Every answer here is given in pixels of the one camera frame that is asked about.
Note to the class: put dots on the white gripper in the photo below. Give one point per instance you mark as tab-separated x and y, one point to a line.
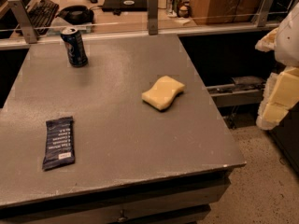
289	39

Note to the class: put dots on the yellow sponge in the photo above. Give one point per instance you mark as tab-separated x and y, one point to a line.
163	92

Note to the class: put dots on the brown cardboard box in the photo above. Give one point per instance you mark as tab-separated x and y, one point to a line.
223	11

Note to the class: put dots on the small round brown jar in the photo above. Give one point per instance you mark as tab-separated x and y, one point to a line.
184	12

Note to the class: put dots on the black laptop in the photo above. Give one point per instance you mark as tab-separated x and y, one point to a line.
124	5

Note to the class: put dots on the dark blue soda can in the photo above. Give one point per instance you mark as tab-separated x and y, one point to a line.
74	46

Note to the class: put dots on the black headphones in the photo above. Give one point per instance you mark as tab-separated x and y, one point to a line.
76	14

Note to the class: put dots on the dark blue snack bar wrapper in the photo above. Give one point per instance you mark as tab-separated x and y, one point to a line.
59	149

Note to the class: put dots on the black keyboard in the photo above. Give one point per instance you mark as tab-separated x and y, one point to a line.
41	16

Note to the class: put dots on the glass partition panel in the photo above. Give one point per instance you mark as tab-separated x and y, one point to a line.
117	21

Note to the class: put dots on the grey metal shelf rail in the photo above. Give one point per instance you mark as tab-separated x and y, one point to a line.
240	91

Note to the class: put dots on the right metal partition bracket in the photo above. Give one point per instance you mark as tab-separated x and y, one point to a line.
263	11

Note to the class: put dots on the metal partition bracket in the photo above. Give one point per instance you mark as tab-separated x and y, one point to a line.
152	6
20	13
263	11

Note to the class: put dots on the middle metal partition bracket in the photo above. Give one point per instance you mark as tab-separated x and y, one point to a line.
152	6

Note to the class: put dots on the left metal partition bracket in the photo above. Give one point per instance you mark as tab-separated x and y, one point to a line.
20	13

